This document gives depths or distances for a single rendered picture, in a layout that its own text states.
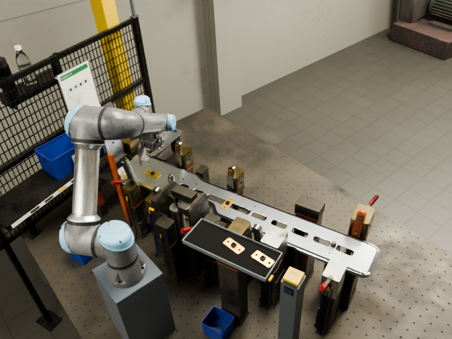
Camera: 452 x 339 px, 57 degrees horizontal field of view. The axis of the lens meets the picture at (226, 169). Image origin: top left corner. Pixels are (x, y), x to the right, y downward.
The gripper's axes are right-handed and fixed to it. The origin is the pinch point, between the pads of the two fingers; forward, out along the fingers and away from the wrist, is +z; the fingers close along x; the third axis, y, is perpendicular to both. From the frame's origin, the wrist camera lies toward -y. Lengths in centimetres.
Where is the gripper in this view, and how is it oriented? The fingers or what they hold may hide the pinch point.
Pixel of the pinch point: (149, 157)
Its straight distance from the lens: 218.1
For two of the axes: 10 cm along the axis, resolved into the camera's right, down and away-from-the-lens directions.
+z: 0.4, 7.8, 6.3
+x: 5.3, -5.5, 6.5
